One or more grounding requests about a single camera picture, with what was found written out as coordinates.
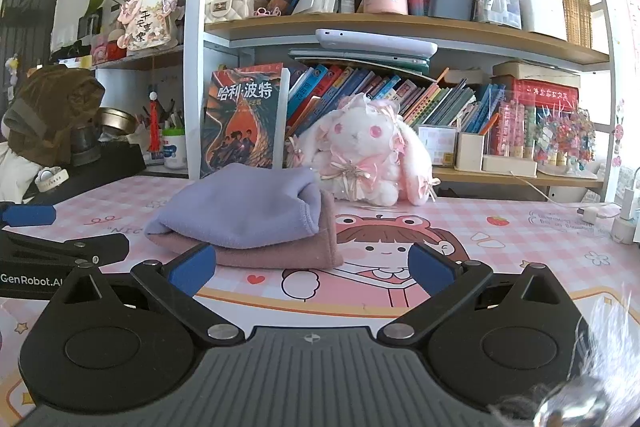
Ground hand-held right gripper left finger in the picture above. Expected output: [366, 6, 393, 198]
[61, 242, 246, 348]

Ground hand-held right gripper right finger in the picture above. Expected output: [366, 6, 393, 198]
[376, 242, 577, 348]

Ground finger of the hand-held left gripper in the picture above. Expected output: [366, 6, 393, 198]
[0, 202, 57, 229]
[0, 229, 130, 267]

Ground pink and purple sweater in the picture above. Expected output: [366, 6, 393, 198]
[144, 163, 345, 270]

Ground white smartwatch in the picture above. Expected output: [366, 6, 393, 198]
[35, 167, 70, 193]

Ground pink printed desk mat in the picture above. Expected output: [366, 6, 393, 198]
[0, 174, 640, 427]

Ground black case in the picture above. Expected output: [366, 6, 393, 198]
[22, 139, 147, 200]

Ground brown cloth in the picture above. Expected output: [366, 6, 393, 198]
[2, 65, 106, 163]

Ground white pen cup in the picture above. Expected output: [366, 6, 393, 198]
[161, 128, 189, 170]

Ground small white pen box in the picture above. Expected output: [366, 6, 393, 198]
[455, 132, 485, 172]

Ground white card box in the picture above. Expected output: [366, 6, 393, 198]
[417, 124, 458, 167]

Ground brass bowl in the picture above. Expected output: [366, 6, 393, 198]
[97, 107, 139, 138]

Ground long white box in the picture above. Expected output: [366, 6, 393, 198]
[482, 154, 539, 178]

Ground white pink plush bunny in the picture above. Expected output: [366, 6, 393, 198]
[285, 93, 442, 207]

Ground red tassel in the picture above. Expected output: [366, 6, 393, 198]
[146, 91, 164, 153]

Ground dark cover standing book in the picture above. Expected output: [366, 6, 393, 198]
[200, 63, 291, 180]

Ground row of colourful books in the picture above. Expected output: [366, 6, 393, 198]
[285, 64, 507, 138]

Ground small red box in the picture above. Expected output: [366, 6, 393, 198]
[92, 39, 129, 62]

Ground colourful beaded ornaments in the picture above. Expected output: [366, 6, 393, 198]
[532, 107, 597, 168]

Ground grey side shelf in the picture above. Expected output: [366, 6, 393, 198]
[91, 44, 185, 71]

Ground white power adapter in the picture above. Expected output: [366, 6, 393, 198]
[611, 187, 640, 244]

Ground red box on shelf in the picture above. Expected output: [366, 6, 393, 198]
[492, 77, 580, 114]

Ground teal flat folders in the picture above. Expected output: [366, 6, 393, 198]
[287, 48, 431, 76]

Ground cream thick book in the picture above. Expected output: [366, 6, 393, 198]
[492, 59, 581, 83]

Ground pink paper doll ornament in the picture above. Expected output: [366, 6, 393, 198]
[118, 0, 180, 53]

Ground white tablet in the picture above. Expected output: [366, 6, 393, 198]
[315, 28, 439, 60]

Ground grey file holder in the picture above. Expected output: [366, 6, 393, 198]
[427, 0, 479, 22]

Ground clear pen organizer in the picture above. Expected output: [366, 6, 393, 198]
[475, 0, 522, 30]

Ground white storage box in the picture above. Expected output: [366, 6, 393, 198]
[517, 0, 569, 42]

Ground row of yellow books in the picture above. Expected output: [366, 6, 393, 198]
[550, 0, 594, 50]

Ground white cable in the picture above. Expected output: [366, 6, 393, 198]
[509, 171, 622, 221]

